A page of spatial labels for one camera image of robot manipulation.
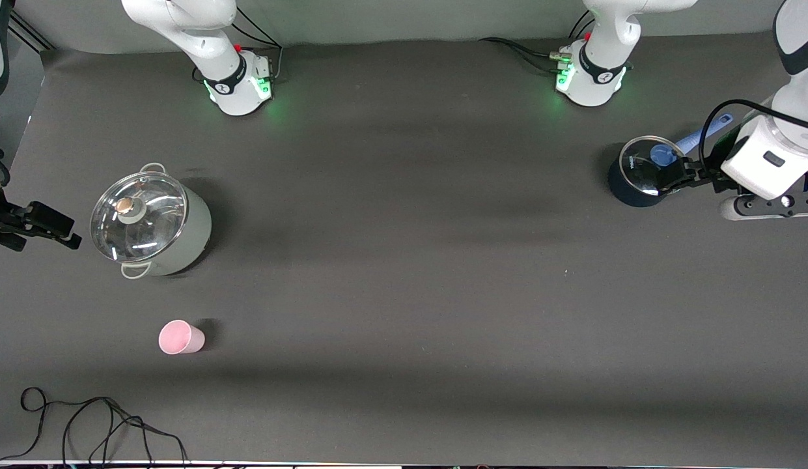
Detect pink cup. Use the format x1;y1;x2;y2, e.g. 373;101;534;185
158;319;206;356

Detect glass lid blue knob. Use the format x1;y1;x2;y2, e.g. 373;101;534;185
619;135;690;197

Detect dark blue saucepan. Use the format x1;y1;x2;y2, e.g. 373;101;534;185
607;114;734;208

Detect glass lid wooden knob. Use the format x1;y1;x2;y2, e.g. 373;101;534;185
90;173;188;263

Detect grey stock pot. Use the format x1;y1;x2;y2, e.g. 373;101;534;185
90;163;213;279

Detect dark grey table mat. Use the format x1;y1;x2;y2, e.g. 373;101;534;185
0;26;808;466

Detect loose thin black cable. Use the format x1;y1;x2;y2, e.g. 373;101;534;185
0;387;189;466

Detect black metal rail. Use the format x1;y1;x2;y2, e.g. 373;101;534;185
7;0;56;53

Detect black left arm base cables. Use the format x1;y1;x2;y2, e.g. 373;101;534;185
480;12;596;74

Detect black arm base cables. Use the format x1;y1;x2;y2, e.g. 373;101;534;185
194;7;285;84
480;12;596;74

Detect black right arm base cables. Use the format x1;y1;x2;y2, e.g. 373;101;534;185
194;7;285;84

